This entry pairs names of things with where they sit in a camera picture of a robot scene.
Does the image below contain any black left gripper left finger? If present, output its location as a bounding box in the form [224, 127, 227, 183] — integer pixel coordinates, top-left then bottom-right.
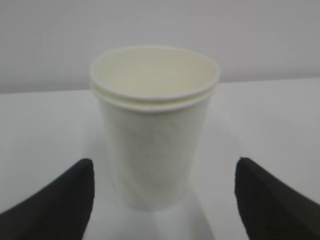
[0, 158, 95, 240]

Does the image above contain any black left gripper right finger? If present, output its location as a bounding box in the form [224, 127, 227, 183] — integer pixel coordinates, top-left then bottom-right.
[234, 157, 320, 240]

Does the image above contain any white paper cup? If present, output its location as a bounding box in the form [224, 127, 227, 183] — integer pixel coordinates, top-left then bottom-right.
[89, 45, 221, 211]

